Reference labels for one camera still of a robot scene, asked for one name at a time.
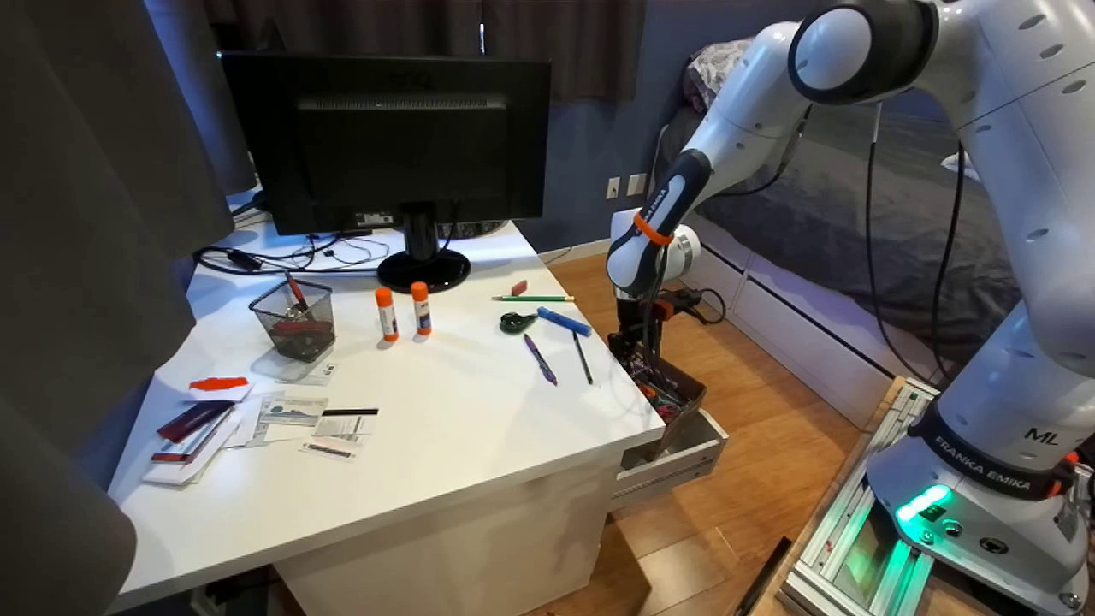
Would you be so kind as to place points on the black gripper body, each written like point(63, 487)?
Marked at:
point(639, 312)

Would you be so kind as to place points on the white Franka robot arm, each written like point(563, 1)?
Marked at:
point(1003, 68)

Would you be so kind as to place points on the dark slim pen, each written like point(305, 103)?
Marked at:
point(585, 356)

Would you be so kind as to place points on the green pencil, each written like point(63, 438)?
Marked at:
point(533, 299)

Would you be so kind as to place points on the white open drawer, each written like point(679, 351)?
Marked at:
point(674, 462)

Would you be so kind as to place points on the small orange object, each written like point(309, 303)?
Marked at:
point(520, 287)

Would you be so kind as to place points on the dark covered bed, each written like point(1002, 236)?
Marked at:
point(822, 227)

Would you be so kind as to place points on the orange capped glue stick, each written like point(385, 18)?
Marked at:
point(387, 318)
point(423, 312)

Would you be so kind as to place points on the grey patterned pillow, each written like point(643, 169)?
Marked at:
point(713, 72)

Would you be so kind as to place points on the white drawer cabinet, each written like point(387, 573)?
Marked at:
point(457, 560)

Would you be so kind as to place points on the white card black stripe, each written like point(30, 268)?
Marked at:
point(339, 431)

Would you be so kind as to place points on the black computer monitor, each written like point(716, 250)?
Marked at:
point(387, 148)

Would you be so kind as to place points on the black mesh pen cup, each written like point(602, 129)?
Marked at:
point(301, 338)

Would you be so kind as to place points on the white paper slip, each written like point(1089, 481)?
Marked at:
point(291, 416)

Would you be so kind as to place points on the orange utility knife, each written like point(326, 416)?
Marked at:
point(216, 383)

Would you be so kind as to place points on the red and black booklet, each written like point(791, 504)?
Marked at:
point(195, 420)

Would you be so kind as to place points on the white notepad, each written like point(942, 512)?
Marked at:
point(201, 449)

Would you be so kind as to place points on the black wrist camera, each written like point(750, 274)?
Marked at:
point(685, 303)

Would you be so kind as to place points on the white wall outlet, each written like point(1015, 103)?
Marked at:
point(634, 181)
point(613, 187)

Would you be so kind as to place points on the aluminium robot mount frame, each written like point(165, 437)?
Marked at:
point(849, 560)

